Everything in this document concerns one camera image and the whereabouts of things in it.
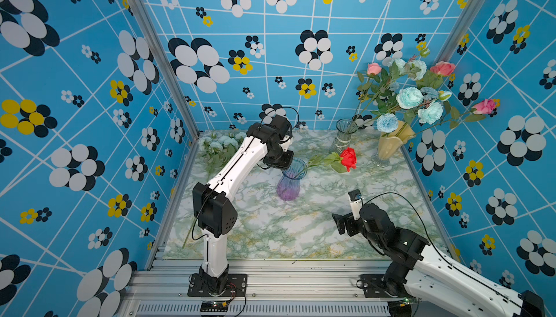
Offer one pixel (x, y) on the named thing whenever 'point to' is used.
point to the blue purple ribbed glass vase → (289, 185)
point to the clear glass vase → (344, 128)
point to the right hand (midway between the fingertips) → (346, 209)
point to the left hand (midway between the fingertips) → (289, 163)
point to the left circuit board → (214, 306)
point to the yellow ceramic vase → (391, 142)
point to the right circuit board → (399, 307)
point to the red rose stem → (345, 160)
